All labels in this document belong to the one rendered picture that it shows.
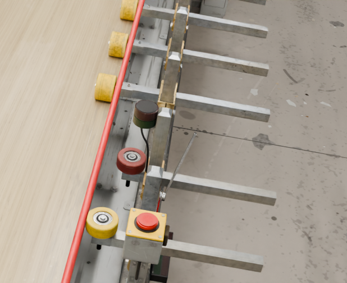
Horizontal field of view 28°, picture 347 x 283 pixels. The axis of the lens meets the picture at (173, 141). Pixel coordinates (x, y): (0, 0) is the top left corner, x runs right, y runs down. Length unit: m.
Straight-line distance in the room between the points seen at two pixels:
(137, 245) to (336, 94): 2.94
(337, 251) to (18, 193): 1.73
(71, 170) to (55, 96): 0.33
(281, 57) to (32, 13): 2.13
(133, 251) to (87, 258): 0.73
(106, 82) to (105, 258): 0.51
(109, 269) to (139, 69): 1.03
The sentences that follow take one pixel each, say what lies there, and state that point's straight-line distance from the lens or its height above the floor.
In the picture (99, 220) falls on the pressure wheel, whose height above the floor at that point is 0.90.
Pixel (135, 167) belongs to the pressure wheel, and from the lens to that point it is 1.91.
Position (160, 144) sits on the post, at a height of 1.01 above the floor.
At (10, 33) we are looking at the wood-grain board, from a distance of 2.40.
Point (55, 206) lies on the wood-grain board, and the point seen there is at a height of 0.90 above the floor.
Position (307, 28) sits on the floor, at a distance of 4.71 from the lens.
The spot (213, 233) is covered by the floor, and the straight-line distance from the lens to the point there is 3.05.
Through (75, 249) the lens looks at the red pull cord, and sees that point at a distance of 0.69.
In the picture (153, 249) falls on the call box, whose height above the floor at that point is 1.19.
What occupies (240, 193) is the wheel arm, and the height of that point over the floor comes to 0.86.
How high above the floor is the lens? 2.16
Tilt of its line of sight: 39 degrees down
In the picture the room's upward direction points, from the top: 11 degrees clockwise
